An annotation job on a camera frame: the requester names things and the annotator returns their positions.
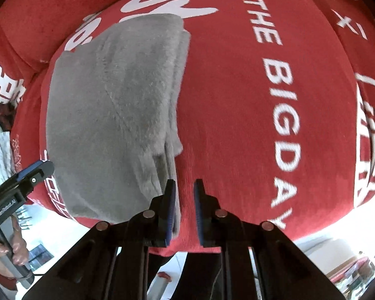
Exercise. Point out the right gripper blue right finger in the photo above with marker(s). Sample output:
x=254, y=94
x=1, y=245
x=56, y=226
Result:
x=257, y=260

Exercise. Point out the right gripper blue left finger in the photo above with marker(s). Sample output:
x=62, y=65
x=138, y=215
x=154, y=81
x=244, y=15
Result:
x=111, y=261

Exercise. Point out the grey fleece sweater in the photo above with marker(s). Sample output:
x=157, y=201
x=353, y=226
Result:
x=111, y=121

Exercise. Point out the person's left hand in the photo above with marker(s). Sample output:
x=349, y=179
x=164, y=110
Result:
x=18, y=250

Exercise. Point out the red bedspread with white print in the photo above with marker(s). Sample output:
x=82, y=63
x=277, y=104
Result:
x=276, y=111

